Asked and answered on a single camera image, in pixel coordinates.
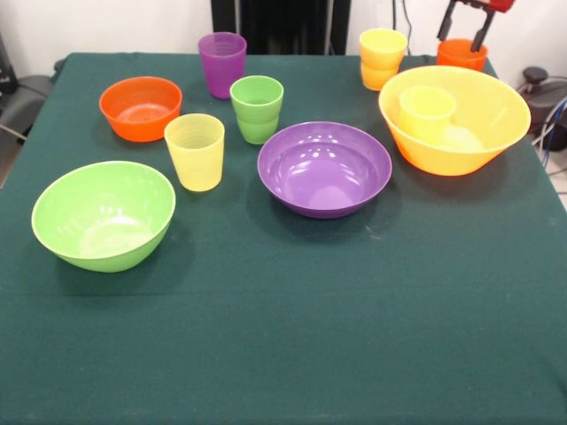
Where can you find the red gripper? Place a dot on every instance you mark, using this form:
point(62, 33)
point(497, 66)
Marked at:
point(502, 4)

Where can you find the orange-red cup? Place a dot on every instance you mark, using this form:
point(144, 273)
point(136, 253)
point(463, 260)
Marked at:
point(460, 59)

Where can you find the light green tapered cup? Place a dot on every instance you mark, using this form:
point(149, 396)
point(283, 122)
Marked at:
point(425, 115)

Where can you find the large yellow-orange bowl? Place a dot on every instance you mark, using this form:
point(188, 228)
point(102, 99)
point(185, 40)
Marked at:
point(500, 110)

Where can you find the yellow-orange stepped cup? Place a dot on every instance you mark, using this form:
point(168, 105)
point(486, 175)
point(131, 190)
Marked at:
point(381, 71)

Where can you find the purple bowl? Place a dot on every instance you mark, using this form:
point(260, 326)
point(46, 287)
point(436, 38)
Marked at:
point(323, 172)

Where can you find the green stepped cup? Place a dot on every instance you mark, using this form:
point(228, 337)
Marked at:
point(257, 124)

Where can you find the purple cup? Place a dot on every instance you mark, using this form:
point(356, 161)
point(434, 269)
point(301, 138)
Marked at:
point(221, 71)

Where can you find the yellow tapered cup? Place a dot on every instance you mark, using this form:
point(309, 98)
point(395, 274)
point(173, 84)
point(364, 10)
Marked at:
point(195, 164)

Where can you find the orange-red bowl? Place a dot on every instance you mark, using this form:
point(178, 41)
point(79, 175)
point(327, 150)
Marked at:
point(137, 128)

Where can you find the dark green tablecloth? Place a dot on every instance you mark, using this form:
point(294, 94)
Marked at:
point(283, 332)

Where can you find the green bowl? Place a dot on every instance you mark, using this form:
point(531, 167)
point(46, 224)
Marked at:
point(102, 212)

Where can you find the grey office chair base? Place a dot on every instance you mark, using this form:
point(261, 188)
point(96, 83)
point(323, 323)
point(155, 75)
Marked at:
point(26, 97)

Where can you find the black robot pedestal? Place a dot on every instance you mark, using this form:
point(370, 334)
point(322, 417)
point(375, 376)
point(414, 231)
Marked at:
point(288, 22)

